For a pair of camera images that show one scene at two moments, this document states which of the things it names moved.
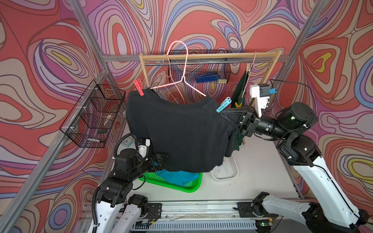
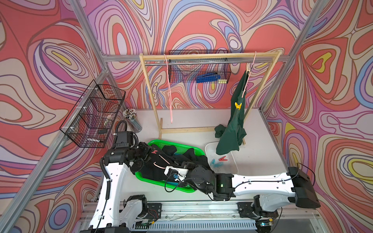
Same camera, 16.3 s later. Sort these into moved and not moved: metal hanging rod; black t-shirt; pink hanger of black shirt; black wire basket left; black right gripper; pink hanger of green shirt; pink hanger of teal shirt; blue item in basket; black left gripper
Moved: pink hanger of teal shirt; black left gripper; black right gripper; black t-shirt; pink hanger of black shirt
Not moved: black wire basket left; pink hanger of green shirt; metal hanging rod; blue item in basket
